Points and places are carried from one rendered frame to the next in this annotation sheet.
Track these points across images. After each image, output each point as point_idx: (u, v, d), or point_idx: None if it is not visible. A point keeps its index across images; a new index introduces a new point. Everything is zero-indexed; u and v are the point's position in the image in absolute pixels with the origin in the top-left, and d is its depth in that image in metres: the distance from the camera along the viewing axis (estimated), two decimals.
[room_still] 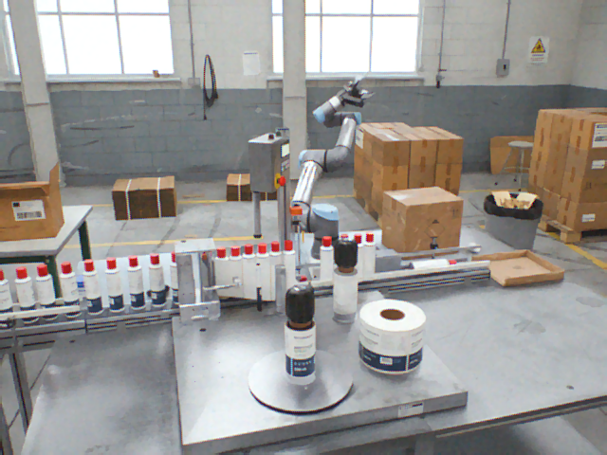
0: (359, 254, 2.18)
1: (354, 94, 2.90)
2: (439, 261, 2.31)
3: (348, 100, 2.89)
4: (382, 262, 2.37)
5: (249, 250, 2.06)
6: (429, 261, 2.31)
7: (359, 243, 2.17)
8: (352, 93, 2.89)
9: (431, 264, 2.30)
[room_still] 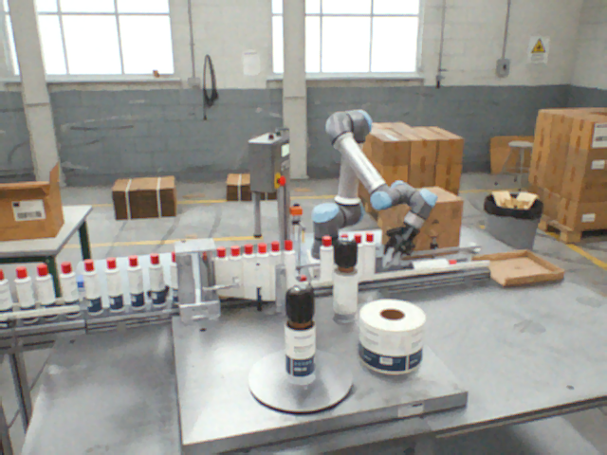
0: (359, 254, 2.18)
1: None
2: (439, 261, 2.31)
3: (396, 227, 2.26)
4: (382, 262, 2.37)
5: (249, 250, 2.06)
6: (429, 261, 2.31)
7: (359, 243, 2.17)
8: (394, 236, 2.24)
9: (431, 264, 2.30)
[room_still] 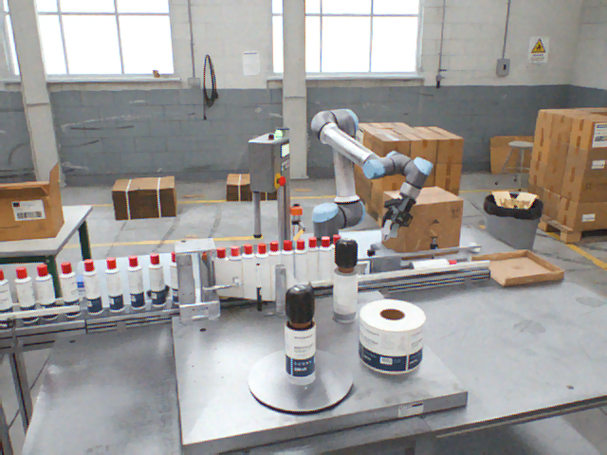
0: (329, 258, 2.14)
1: None
2: (439, 261, 2.31)
3: (394, 198, 2.21)
4: (382, 262, 2.37)
5: (248, 250, 2.06)
6: (429, 261, 2.31)
7: (328, 246, 2.14)
8: (391, 208, 2.20)
9: (431, 264, 2.30)
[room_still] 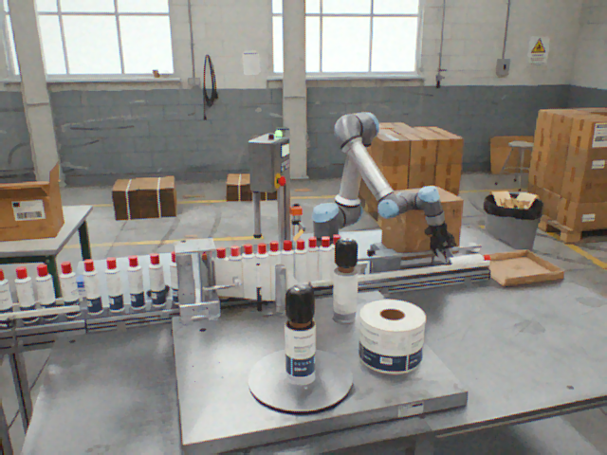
0: (329, 258, 2.14)
1: None
2: (474, 256, 2.36)
3: (428, 228, 2.30)
4: (382, 262, 2.37)
5: (248, 250, 2.06)
6: (465, 256, 2.36)
7: (328, 246, 2.14)
8: (432, 238, 2.29)
9: (467, 260, 2.34)
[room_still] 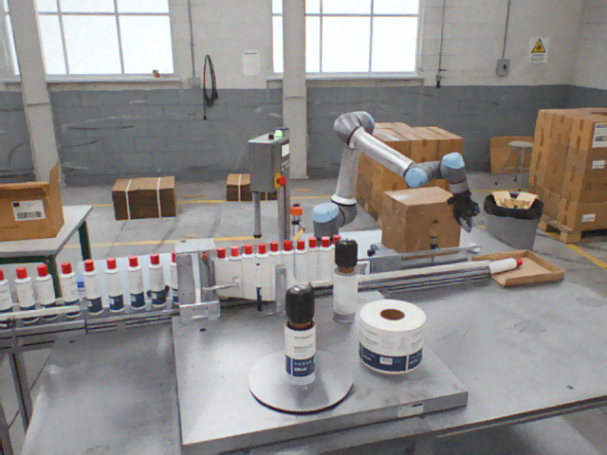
0: (329, 258, 2.14)
1: None
2: (510, 264, 2.43)
3: (450, 197, 2.28)
4: (382, 262, 2.37)
5: (248, 250, 2.06)
6: (503, 264, 2.41)
7: (328, 246, 2.14)
8: (454, 207, 2.28)
9: (503, 268, 2.41)
